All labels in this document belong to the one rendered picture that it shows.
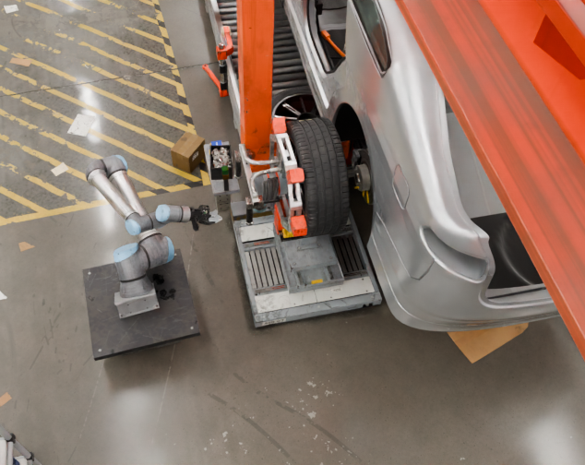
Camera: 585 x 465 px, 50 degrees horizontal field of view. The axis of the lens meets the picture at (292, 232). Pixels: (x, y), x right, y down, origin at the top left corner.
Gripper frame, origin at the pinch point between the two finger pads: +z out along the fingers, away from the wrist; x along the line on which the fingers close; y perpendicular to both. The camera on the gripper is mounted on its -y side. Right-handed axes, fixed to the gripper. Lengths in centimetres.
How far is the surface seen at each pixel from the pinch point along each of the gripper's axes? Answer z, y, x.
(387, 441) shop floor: 86, -36, -129
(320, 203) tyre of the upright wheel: 31, 49, -27
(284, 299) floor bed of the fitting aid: 55, -41, -29
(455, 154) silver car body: 105, 87, -17
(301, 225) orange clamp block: 26, 34, -30
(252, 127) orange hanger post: 18, 35, 42
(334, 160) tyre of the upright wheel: 35, 67, -13
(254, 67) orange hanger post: 0, 75, 42
